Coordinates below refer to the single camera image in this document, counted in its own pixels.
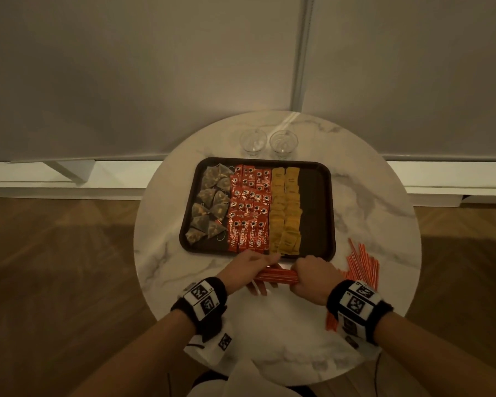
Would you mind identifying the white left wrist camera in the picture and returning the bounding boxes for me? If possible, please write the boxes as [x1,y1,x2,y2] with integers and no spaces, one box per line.
[184,320,234,364]

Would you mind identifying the person's white trousers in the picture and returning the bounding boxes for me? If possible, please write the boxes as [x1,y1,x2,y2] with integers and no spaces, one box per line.
[188,359,315,397]

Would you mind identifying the neat columns of sugar packets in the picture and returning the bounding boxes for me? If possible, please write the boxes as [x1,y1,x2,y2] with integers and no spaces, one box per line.
[269,166,303,256]

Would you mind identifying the person's right forearm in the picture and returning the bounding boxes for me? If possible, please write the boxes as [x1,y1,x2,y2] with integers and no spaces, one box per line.
[374,312,496,397]

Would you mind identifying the black wristband with markers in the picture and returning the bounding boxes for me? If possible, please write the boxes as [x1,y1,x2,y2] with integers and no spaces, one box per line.
[326,280,394,346]
[170,276,228,343]

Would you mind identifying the neat cluster of tea bags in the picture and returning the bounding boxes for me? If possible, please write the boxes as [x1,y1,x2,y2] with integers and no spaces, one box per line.
[185,164,234,245]

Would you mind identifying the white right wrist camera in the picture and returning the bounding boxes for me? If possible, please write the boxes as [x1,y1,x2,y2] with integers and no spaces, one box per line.
[338,324,382,361]

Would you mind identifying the person's left forearm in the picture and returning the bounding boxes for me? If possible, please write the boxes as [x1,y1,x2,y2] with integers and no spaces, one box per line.
[70,309,197,397]

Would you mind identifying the perforated metal wall rail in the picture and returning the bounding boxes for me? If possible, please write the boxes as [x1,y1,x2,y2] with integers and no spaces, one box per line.
[291,0,316,112]

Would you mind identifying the pile of orange stick packets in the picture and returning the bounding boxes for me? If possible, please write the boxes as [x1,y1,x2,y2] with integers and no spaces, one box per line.
[325,238,380,332]

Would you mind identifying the person's left hand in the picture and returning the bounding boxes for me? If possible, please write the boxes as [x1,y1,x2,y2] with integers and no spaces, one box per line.
[217,250,282,296]

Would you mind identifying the red Nescafe sachets group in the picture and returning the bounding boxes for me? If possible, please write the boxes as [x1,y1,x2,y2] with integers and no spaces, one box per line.
[226,164,272,254]

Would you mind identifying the black left wristband with markers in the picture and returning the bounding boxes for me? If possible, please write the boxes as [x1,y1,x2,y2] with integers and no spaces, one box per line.
[170,276,228,343]

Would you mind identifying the red stir sticks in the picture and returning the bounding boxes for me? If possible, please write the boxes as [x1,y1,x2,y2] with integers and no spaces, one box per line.
[246,263,300,297]

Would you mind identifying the clear glass cup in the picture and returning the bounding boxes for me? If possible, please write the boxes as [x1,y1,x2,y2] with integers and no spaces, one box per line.
[269,130,299,158]
[239,128,268,157]

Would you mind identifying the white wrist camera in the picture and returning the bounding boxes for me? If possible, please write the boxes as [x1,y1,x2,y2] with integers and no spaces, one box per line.
[338,324,382,361]
[184,320,234,364]

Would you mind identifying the person's right hand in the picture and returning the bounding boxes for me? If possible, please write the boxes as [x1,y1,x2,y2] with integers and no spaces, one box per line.
[289,255,344,307]

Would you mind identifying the black right camera cable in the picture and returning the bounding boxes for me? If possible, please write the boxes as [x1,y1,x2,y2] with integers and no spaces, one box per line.
[374,352,383,397]

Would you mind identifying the dark brown tray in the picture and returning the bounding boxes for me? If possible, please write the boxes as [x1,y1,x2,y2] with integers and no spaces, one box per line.
[179,157,336,261]

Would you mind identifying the black right wristband with markers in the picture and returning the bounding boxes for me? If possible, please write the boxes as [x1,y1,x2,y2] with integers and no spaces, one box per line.
[326,280,394,346]

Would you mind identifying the round white marble table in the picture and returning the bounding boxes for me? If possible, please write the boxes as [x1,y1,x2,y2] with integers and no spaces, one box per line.
[0,159,496,207]

